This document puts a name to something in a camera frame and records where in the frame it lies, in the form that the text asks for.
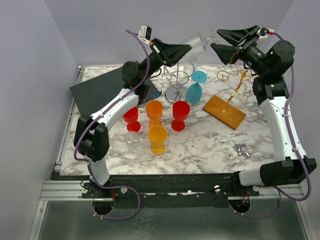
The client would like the red wine glass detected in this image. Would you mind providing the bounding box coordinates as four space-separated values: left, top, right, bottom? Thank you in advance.
171 101 190 132
122 106 141 132

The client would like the aluminium frame rail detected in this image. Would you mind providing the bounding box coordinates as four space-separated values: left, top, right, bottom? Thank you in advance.
39 180 113 202

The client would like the silver wire glass rack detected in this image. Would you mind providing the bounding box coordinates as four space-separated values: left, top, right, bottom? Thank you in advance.
162 58 191 105

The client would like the clear glass on silver rack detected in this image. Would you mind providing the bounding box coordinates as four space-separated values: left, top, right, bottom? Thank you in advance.
183 60 197 76

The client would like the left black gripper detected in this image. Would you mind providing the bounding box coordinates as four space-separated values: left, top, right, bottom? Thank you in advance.
139 37 189 83

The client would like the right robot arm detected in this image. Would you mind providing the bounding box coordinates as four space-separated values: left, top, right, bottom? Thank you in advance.
210 25 317 196

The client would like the yellow wine glass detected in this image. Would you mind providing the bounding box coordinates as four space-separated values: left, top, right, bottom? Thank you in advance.
148 125 167 155

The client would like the orange wine glass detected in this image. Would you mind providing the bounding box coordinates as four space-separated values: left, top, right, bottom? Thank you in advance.
145 100 163 128

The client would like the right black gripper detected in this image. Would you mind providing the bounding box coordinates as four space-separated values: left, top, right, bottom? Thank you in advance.
211 25 269 77

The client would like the purple cable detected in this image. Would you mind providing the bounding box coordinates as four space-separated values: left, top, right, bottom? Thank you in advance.
232 31 312 220
74 29 152 222

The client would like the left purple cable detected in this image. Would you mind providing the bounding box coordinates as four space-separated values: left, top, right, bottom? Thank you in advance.
74 29 152 222

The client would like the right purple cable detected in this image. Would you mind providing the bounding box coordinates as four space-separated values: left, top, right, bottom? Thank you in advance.
232 31 312 220

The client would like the black network switch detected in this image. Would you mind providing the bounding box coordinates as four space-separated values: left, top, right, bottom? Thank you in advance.
69 67 163 118

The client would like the black mounting rail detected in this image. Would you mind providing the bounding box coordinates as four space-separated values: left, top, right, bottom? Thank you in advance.
82 173 258 209

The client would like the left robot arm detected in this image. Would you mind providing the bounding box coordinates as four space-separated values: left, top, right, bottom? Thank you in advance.
73 38 192 198

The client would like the chrome faucet tap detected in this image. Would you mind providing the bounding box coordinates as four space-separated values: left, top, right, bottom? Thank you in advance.
234 143 251 158

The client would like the blue wine glass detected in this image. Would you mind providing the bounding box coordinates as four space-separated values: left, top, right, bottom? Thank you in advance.
186 70 208 104

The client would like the gold wire glass rack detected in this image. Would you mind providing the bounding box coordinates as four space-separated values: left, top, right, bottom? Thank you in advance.
202 65 253 130

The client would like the clear ribbed wine glass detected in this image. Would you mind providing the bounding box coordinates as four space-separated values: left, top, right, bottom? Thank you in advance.
180 28 217 60

